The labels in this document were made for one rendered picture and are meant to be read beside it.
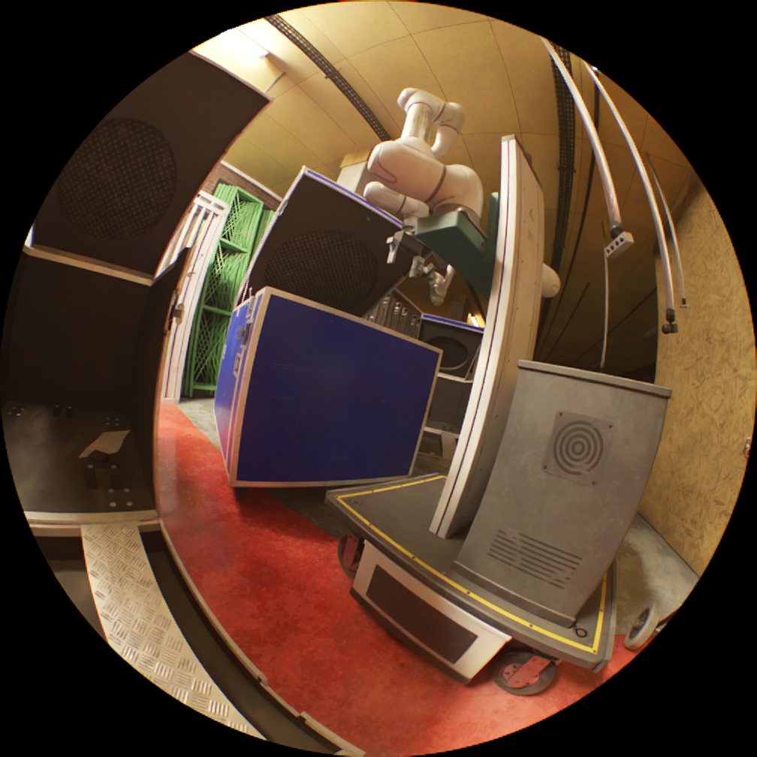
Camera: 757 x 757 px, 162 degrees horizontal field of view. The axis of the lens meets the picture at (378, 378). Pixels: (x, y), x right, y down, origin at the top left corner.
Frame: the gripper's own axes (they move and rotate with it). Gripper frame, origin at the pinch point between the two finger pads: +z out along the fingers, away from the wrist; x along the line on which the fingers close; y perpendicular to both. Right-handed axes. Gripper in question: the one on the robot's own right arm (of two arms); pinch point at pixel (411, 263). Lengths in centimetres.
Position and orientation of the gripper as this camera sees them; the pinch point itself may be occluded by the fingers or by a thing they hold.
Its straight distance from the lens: 208.6
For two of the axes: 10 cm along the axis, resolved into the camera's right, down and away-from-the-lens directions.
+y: -6.2, 4.7, 6.3
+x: -1.8, -8.7, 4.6
